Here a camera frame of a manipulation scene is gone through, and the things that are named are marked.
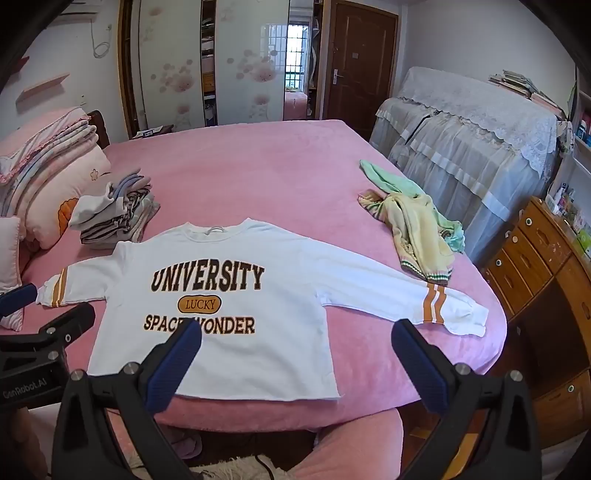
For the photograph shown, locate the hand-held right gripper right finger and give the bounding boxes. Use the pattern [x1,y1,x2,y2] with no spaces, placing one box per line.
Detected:
[390,318,543,480]

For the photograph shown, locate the brown striped garment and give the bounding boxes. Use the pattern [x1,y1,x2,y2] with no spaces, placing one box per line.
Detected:
[81,182,155,245]

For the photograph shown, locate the folded pink quilts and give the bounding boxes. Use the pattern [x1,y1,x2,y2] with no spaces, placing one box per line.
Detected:
[0,107,112,252]

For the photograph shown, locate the white blue knit sweater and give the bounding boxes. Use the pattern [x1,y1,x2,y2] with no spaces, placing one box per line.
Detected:
[69,170,151,230]

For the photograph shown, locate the white printed sweatshirt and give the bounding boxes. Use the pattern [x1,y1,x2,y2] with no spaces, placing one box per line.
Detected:
[36,217,489,401]

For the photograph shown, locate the white fluffy rug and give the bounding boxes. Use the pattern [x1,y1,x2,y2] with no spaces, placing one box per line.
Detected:
[187,455,298,480]

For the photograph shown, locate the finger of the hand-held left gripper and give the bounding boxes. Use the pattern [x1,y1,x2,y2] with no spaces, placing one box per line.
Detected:
[39,302,96,352]
[0,283,38,317]

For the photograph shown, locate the mint green garment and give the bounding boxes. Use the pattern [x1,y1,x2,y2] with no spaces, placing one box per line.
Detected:
[360,159,466,254]

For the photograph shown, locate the small pink pillow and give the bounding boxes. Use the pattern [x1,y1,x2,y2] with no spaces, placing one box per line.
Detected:
[0,216,26,332]

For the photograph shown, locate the floral sliding door wardrobe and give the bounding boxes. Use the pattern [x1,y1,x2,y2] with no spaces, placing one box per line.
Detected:
[117,0,324,139]

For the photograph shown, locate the wooden headboard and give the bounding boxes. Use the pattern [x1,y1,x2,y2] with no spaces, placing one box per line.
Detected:
[87,110,112,149]

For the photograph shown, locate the pink bed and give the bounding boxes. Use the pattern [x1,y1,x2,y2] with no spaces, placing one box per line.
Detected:
[0,119,509,435]

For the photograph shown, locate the wooden desk with drawers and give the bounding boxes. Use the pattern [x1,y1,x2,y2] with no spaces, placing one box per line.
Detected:
[480,196,591,448]

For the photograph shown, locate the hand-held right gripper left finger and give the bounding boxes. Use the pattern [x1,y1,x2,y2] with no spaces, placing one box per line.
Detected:
[51,330,204,480]

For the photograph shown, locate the black cable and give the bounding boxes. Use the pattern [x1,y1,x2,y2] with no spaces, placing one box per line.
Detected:
[252,455,278,480]

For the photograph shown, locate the pink wall shelf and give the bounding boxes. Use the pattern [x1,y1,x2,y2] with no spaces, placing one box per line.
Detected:
[16,73,70,110]

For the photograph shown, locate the stack of books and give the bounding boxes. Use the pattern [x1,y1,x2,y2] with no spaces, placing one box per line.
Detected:
[488,69,568,121]

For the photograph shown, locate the bottles on desk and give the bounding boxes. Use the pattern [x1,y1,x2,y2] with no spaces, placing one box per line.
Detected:
[545,182,591,259]

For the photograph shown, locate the white air conditioner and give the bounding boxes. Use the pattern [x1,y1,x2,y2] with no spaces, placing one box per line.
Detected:
[58,0,100,17]

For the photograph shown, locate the sofa with lace cover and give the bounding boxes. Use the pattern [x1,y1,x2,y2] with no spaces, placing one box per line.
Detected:
[369,67,561,268]

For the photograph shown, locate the brown wooden door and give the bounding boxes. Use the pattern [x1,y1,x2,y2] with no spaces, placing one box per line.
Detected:
[321,0,400,127]

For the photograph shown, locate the yellow knit sweater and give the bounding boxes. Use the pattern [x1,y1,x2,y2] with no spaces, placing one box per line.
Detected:
[359,188,455,282]

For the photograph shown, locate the nightstand clutter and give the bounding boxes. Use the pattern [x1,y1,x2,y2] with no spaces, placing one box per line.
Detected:
[130,124,175,140]

